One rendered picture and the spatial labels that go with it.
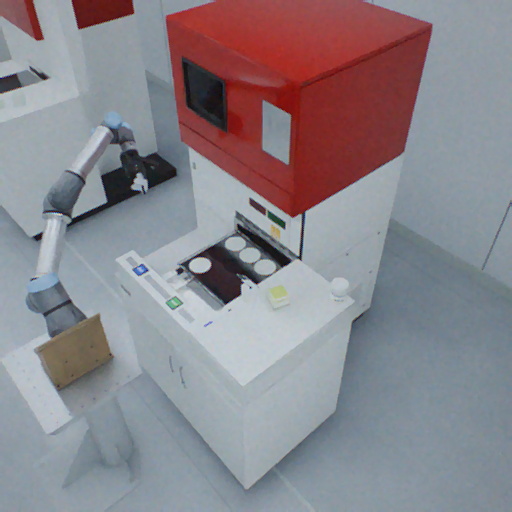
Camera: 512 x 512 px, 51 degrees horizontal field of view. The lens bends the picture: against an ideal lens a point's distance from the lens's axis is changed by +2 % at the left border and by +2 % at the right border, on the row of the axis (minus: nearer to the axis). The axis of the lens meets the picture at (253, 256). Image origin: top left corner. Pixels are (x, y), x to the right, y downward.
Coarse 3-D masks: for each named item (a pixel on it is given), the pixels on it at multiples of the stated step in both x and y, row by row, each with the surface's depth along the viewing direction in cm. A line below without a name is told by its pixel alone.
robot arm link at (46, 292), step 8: (32, 280) 204; (40, 280) 199; (48, 280) 201; (56, 280) 203; (32, 288) 199; (40, 288) 199; (48, 288) 200; (56, 288) 201; (32, 296) 201; (40, 296) 199; (48, 296) 199; (56, 296) 200; (64, 296) 203; (32, 304) 207; (40, 304) 200; (48, 304) 199; (56, 304) 200
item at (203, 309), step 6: (186, 288) 239; (186, 294) 236; (192, 294) 236; (186, 300) 234; (192, 300) 234; (198, 300) 234; (198, 306) 231; (204, 306) 231; (198, 312) 229; (204, 312) 229; (210, 312) 229
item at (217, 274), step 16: (224, 240) 259; (208, 256) 251; (224, 256) 251; (192, 272) 243; (208, 272) 243; (224, 272) 243; (240, 272) 243; (208, 288) 236; (224, 288) 236; (240, 288) 236
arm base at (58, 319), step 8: (64, 304) 201; (72, 304) 205; (48, 312) 200; (56, 312) 199; (64, 312) 200; (72, 312) 201; (80, 312) 204; (48, 320) 200; (56, 320) 199; (64, 320) 199; (72, 320) 199; (80, 320) 202; (48, 328) 200; (56, 328) 199; (64, 328) 198
